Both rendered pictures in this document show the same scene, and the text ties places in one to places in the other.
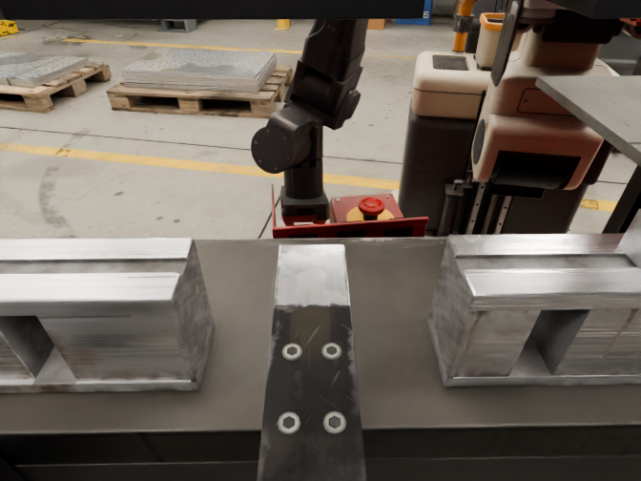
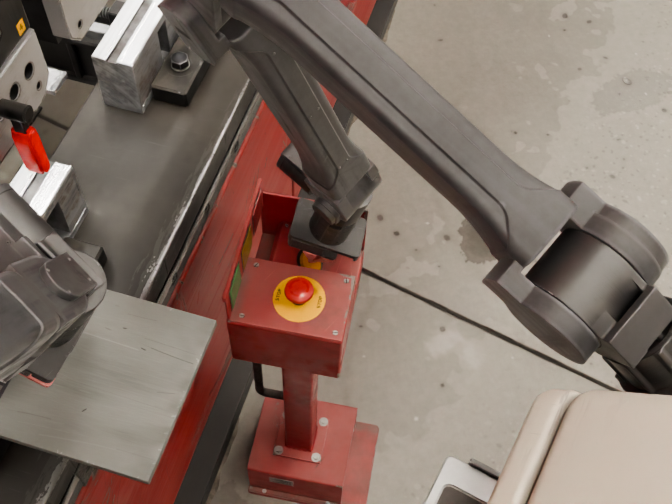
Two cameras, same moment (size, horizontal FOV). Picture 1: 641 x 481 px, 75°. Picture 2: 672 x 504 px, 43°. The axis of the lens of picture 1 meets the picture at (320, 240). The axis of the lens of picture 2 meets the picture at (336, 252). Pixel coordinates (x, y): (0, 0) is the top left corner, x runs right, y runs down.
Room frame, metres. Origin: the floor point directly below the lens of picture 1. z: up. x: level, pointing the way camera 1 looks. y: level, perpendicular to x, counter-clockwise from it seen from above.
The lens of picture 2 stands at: (0.70, -0.62, 1.80)
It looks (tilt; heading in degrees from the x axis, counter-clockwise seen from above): 57 degrees down; 105
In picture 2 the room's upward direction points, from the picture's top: 3 degrees clockwise
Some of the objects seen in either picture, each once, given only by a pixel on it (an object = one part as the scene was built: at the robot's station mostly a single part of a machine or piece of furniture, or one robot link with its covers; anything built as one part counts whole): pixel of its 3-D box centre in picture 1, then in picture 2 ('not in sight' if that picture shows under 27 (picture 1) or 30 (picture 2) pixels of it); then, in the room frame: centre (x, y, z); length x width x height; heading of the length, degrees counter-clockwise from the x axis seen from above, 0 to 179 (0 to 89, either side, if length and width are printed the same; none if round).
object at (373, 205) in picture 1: (370, 212); (299, 294); (0.51, -0.08, 0.79); 0.04 x 0.04 x 0.04
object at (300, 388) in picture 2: not in sight; (300, 383); (0.50, -0.03, 0.39); 0.05 x 0.05 x 0.54; 7
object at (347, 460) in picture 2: not in sight; (315, 449); (0.53, -0.03, 0.06); 0.25 x 0.20 x 0.12; 7
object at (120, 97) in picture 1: (207, 86); not in sight; (3.29, 0.88, 0.07); 1.20 x 0.81 x 0.14; 82
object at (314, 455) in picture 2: not in sight; (301, 436); (0.50, -0.03, 0.13); 0.10 x 0.10 x 0.01; 7
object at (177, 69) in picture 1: (204, 69); not in sight; (3.30, 0.89, 0.20); 1.01 x 0.63 x 0.12; 82
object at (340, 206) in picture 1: (340, 240); (299, 279); (0.50, -0.03, 0.75); 0.20 x 0.16 x 0.18; 97
